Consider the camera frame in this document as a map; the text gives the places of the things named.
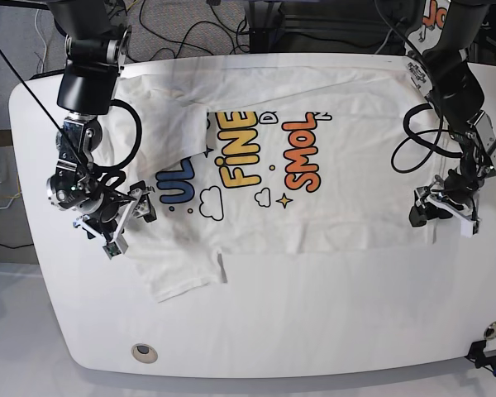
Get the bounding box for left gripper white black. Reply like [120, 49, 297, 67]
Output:
[408, 173, 480, 227]

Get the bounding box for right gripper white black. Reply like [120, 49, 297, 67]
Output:
[73, 181, 157, 243]

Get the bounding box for white printed T-shirt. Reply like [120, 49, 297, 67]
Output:
[117, 67, 445, 302]

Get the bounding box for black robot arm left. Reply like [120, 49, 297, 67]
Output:
[398, 1, 496, 237]

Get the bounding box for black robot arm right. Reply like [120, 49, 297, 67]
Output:
[47, 1, 155, 255]

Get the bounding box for silver table grommet right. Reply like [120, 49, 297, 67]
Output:
[484, 321, 496, 341]

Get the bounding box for silver table grommet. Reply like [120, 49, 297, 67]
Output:
[131, 343, 158, 364]
[484, 321, 496, 341]

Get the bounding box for silver table grommet left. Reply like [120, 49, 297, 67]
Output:
[131, 343, 158, 364]

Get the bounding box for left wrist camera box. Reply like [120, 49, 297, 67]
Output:
[460, 219, 479, 238]

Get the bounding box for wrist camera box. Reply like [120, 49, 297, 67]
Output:
[103, 236, 128, 260]
[460, 219, 479, 238]

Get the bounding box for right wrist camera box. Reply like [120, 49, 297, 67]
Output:
[103, 236, 128, 260]

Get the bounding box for black clamp with cable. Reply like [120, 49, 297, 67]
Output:
[465, 340, 496, 379]

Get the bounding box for white floor cable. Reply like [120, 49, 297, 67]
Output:
[33, 7, 49, 74]

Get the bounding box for black aluminium frame post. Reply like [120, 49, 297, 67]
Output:
[243, 1, 284, 54]

